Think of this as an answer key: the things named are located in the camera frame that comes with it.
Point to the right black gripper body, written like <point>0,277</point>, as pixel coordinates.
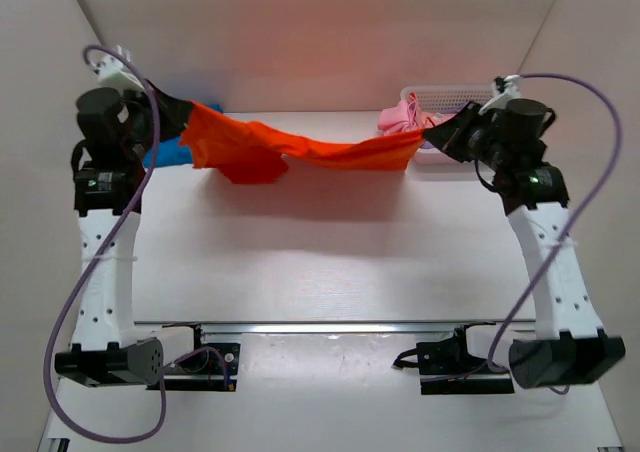
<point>485,145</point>

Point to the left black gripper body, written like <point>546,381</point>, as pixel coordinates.
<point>142,127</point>

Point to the orange t-shirt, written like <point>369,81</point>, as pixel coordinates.
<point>252,153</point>

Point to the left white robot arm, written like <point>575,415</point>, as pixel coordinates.
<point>106,348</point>

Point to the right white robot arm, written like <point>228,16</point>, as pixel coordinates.
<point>570,346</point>

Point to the light pink t-shirt in basket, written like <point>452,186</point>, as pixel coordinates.
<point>430,120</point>

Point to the folded blue t-shirt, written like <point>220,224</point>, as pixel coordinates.
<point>171,152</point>

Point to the white plastic basket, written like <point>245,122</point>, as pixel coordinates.
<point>443,100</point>

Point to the pink t-shirt over basket edge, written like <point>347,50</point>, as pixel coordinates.
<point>405,116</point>

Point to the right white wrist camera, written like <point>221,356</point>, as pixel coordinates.
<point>504,89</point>

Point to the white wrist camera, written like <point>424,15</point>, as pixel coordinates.
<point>111,73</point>
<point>504,89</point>

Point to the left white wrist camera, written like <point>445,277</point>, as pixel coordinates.
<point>111,73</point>

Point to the aluminium rail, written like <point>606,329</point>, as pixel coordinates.
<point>319,327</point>

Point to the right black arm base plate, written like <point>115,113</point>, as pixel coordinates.
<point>446,368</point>

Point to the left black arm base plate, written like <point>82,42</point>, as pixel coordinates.
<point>208,371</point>

